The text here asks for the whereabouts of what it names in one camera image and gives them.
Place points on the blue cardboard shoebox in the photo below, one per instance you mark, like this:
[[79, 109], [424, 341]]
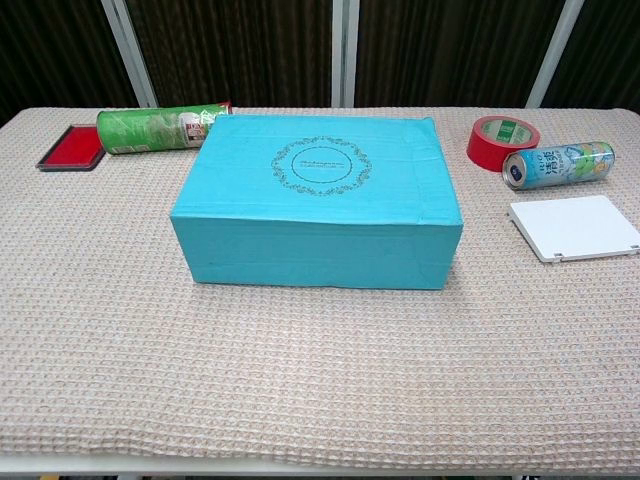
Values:
[[320, 225]]

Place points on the beige waffle tablecloth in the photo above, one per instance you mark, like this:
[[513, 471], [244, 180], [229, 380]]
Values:
[[300, 375]]

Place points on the red tape roll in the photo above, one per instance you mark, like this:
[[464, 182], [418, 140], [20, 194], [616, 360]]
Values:
[[480, 150]]

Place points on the green chips tube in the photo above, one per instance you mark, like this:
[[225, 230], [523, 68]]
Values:
[[145, 131]]

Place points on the white square board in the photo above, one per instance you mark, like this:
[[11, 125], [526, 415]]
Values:
[[570, 227]]

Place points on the light blue drink can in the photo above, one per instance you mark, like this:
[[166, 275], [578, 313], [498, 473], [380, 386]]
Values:
[[560, 165]]

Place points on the red ink pad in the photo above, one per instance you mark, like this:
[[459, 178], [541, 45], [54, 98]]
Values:
[[70, 147]]

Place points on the white partition post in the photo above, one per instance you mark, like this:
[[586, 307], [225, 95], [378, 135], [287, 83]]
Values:
[[555, 50], [132, 60], [345, 50]]

